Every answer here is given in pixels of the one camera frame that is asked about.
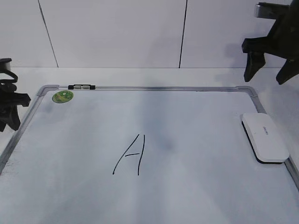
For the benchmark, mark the black and clear hanger clip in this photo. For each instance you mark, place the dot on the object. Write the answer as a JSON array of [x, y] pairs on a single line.
[[81, 87]]

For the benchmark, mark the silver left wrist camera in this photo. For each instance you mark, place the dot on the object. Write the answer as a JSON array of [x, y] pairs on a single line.
[[5, 65]]

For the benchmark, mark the round green sticker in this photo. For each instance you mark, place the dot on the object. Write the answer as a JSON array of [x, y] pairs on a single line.
[[62, 96]]

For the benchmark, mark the white whiteboard with aluminium frame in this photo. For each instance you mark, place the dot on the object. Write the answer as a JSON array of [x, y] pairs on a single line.
[[150, 155]]

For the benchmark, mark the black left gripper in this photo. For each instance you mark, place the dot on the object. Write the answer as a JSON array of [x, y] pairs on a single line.
[[8, 108]]

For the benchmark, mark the white whiteboard eraser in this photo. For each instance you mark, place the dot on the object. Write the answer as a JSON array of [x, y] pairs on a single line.
[[264, 136]]

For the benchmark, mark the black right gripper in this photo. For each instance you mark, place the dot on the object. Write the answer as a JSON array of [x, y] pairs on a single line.
[[282, 41]]

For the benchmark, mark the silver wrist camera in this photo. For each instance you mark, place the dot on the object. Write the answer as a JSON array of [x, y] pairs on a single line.
[[5, 65], [270, 10]]

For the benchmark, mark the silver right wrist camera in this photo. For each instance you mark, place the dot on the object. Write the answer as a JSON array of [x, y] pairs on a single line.
[[270, 10]]

